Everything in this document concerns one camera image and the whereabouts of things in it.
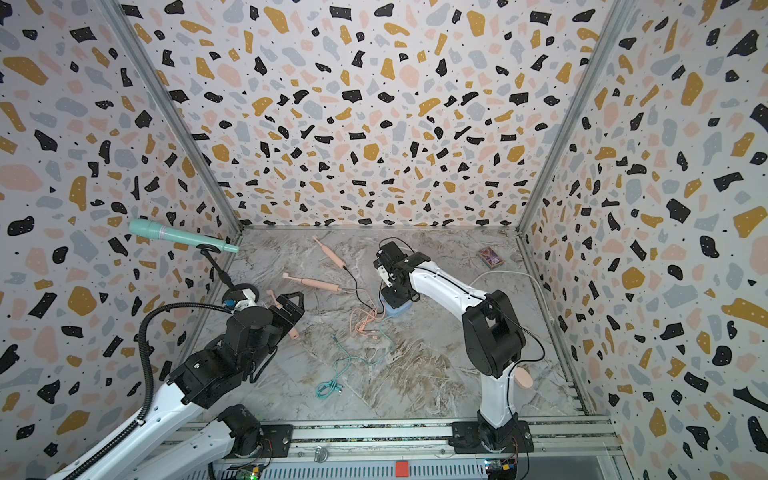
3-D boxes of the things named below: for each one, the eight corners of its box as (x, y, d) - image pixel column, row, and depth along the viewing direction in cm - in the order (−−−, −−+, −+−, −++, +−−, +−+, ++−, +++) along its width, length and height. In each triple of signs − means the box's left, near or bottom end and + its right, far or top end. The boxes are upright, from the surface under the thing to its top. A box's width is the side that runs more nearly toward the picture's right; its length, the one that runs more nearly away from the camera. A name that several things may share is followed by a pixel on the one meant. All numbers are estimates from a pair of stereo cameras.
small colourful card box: (492, 268, 113) (493, 265, 111) (478, 253, 118) (479, 249, 116) (502, 263, 115) (504, 260, 113) (488, 248, 119) (489, 245, 118)
